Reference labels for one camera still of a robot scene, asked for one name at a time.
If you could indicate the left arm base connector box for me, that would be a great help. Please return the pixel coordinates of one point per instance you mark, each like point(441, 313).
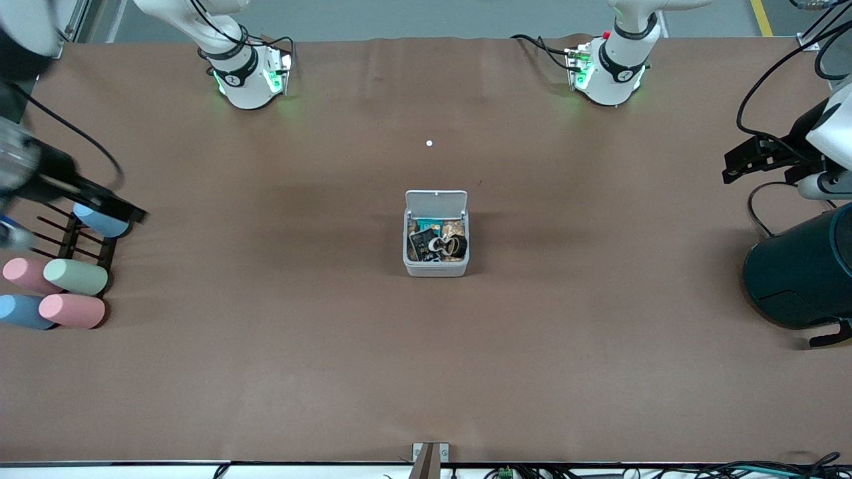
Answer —
point(579, 66)

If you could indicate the white square trash bin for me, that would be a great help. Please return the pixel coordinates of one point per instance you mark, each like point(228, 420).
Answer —
point(436, 201)

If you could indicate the gold snack wrapper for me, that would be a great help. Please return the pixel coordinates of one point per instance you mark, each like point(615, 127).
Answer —
point(454, 229)

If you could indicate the black tape roll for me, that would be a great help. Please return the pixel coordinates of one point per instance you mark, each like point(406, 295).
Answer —
point(458, 249)

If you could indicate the aluminium frame profile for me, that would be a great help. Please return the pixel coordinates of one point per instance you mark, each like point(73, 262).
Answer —
point(73, 23)
point(815, 36)

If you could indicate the teal snack wrapper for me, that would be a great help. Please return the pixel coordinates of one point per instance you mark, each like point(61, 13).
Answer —
point(426, 223)

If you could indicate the blue plastic cup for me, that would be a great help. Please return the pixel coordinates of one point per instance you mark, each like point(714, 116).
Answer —
point(21, 311)
point(100, 227)

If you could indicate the black snack wrapper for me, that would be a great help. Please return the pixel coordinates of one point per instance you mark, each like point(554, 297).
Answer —
point(419, 245)

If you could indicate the metal table edge bracket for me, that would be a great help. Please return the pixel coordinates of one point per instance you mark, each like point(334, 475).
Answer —
point(430, 459)

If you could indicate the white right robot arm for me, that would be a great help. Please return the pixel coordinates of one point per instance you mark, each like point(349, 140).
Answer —
point(233, 73)

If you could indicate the green plastic cup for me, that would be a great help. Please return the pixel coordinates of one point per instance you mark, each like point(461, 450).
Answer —
point(74, 277)

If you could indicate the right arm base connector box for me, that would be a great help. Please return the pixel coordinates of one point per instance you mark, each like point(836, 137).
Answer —
point(278, 72)

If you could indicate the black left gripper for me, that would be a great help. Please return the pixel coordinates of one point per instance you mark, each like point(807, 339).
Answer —
point(801, 131)

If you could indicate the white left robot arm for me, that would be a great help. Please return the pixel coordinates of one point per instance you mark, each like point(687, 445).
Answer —
point(619, 66)

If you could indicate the black cup rack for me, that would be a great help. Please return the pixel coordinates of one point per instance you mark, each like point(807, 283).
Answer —
point(70, 256)

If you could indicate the dark teal round appliance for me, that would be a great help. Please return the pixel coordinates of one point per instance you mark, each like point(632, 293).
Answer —
point(799, 273)

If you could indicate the pink plastic cup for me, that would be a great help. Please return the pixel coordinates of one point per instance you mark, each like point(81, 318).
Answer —
point(23, 274)
point(72, 311)

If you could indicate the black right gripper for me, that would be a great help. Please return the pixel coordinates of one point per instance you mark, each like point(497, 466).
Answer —
point(52, 174)

